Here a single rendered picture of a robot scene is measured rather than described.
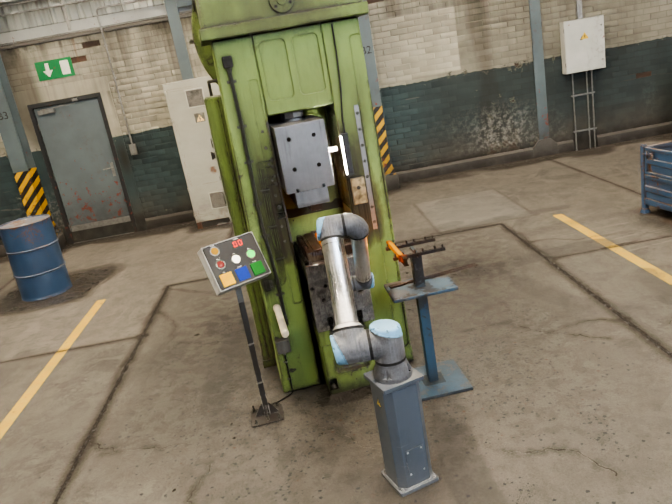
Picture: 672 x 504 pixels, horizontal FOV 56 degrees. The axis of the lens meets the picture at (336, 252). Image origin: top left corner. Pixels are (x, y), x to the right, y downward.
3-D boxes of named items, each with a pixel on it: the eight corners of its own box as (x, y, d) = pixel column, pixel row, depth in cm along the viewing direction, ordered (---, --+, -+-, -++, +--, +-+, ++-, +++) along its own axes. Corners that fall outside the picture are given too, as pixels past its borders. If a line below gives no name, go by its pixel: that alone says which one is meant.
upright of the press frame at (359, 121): (414, 360, 445) (362, 14, 377) (378, 369, 442) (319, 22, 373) (396, 336, 487) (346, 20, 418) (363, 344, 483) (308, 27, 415)
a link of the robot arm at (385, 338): (408, 360, 300) (402, 327, 295) (372, 367, 300) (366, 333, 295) (403, 346, 315) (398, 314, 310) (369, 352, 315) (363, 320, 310)
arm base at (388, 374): (419, 375, 305) (417, 356, 302) (385, 389, 299) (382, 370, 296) (400, 361, 322) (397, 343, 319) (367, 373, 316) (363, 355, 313)
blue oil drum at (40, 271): (63, 296, 735) (40, 222, 708) (13, 305, 734) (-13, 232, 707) (79, 279, 791) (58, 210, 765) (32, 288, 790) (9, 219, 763)
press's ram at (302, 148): (348, 181, 388) (337, 115, 376) (286, 195, 382) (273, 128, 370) (335, 171, 427) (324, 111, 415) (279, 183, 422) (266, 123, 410)
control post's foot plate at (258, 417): (285, 420, 401) (283, 407, 398) (251, 429, 398) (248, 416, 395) (281, 403, 421) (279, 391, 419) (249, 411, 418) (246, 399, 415)
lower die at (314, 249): (339, 256, 399) (337, 243, 396) (308, 263, 396) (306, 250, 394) (327, 239, 439) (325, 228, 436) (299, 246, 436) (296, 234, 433)
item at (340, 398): (400, 394, 406) (399, 393, 405) (311, 418, 398) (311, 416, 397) (383, 367, 443) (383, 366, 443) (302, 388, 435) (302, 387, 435)
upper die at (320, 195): (330, 201, 388) (327, 186, 386) (298, 208, 386) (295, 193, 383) (318, 189, 428) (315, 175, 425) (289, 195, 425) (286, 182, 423)
